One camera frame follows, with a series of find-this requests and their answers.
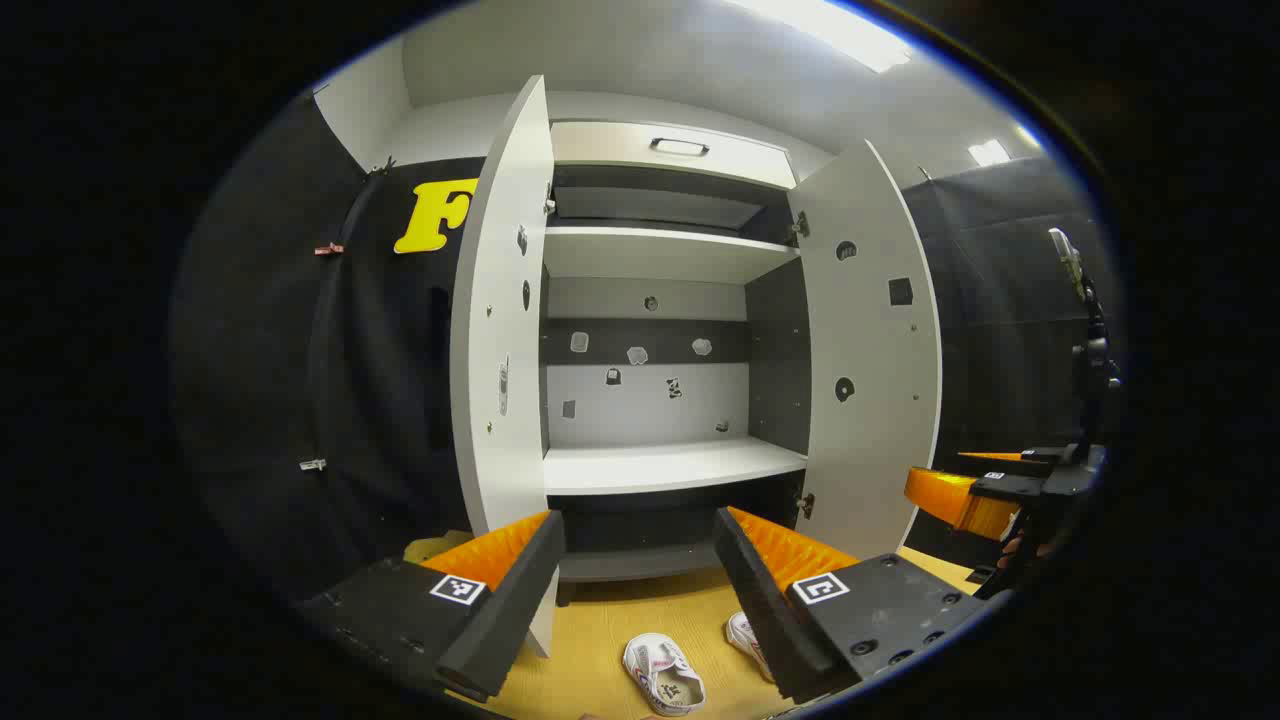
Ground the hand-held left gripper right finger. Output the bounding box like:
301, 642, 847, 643
713, 506, 986, 705

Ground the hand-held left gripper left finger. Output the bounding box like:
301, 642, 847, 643
300, 510, 567, 703

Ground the white canvas shoe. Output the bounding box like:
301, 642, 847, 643
725, 611, 776, 683
622, 632, 707, 717

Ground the white shoe cabinet door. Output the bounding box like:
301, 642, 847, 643
448, 75, 561, 659
787, 140, 943, 561

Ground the white shoe cabinet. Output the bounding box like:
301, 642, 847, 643
540, 120, 813, 606

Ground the yellow round toy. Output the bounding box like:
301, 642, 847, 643
403, 530, 471, 563

